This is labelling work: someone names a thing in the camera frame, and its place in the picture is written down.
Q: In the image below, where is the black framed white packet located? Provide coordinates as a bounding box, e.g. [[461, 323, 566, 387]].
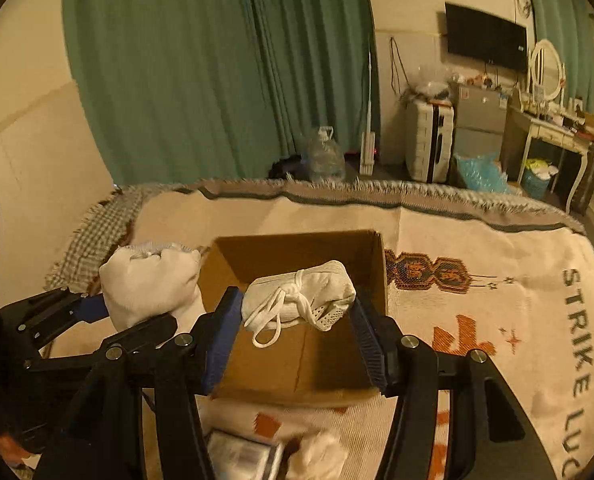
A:
[[206, 429, 284, 480]]

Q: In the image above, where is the white drawstring cloth pouch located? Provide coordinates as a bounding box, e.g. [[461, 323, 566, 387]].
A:
[[242, 260, 357, 349]]

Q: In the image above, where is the white lace cloth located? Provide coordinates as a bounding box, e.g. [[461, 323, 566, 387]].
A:
[[286, 432, 349, 480]]

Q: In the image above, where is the checkered bed sheet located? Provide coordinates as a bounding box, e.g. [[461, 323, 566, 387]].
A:
[[44, 183, 179, 295]]

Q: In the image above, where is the brown cardboard box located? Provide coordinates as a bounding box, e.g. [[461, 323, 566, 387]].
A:
[[198, 230, 386, 408]]

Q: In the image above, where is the cream woven printed blanket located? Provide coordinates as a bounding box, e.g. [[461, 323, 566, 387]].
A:
[[129, 180, 594, 479]]

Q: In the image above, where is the white stick vacuum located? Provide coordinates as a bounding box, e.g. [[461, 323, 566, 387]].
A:
[[359, 52, 376, 177]]

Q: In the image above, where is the blue plastic bag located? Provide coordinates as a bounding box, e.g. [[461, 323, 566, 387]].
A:
[[454, 154, 514, 194]]

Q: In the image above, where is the large clear water bottle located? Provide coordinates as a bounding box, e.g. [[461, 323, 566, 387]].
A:
[[305, 126, 346, 182]]

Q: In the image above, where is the blue waste bin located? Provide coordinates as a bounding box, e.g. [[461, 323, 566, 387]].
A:
[[521, 158, 559, 200]]

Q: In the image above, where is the white ribbed suitcase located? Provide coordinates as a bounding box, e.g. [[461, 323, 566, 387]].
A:
[[404, 99, 454, 183]]

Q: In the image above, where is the grey mini fridge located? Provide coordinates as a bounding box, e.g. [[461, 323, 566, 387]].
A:
[[454, 84, 508, 158]]

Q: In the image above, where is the green curtain left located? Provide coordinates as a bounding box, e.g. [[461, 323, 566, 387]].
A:
[[62, 0, 379, 185]]

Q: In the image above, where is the green curtain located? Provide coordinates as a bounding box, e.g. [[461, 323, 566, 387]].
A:
[[62, 0, 379, 185], [532, 0, 594, 113]]

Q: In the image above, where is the white dressing table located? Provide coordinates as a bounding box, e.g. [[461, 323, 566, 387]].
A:
[[500, 104, 594, 215]]

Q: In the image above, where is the white oval vanity mirror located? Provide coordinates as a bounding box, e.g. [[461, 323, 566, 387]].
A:
[[528, 39, 566, 102]]

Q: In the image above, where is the green curtain right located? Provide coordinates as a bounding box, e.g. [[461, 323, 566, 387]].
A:
[[532, 0, 594, 113]]

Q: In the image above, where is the black wall television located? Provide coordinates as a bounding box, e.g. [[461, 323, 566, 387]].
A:
[[445, 2, 528, 72]]

